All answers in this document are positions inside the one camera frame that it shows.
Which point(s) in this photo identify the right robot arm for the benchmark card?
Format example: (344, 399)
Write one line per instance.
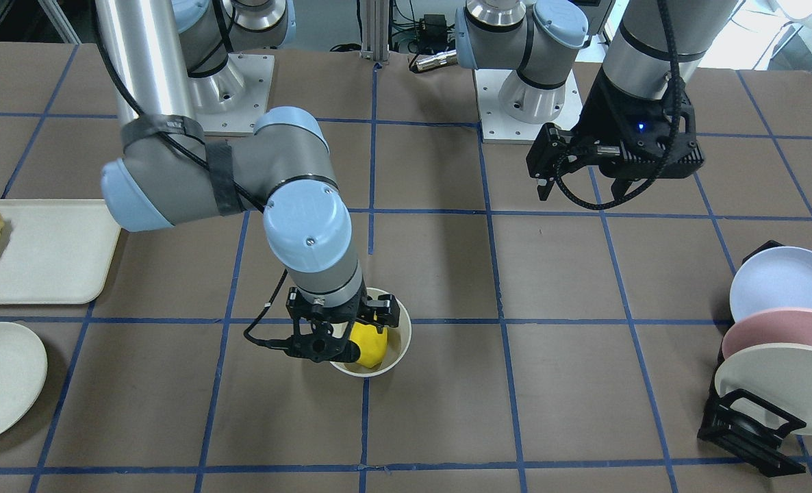
(171, 61)

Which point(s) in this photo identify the silver flashlight on floor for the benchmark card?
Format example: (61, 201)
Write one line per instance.
(433, 62)

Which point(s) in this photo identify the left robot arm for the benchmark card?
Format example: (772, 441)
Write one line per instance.
(656, 41)

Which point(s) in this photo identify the aluminium frame post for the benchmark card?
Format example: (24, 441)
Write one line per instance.
(374, 24)

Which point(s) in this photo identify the cream round plate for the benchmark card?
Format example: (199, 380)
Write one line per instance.
(23, 372)

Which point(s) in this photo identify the cream white bowl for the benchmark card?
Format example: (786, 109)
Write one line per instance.
(397, 346)

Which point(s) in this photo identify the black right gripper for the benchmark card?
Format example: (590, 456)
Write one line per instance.
(381, 309)

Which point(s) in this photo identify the light blue plate in rack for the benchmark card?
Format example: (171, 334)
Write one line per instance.
(780, 277)

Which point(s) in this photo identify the white rectangular tray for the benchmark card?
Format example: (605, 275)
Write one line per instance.
(55, 251)

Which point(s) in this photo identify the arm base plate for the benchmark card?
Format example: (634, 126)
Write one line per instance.
(230, 102)
(512, 112)

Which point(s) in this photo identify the yellow lemon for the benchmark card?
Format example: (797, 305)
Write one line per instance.
(371, 343)

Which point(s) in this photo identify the pink plate in rack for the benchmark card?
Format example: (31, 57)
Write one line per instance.
(787, 325)

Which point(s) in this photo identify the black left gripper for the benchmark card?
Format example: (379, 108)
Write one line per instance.
(606, 109)

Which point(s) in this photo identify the cream plate in rack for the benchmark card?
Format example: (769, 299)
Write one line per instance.
(780, 373)

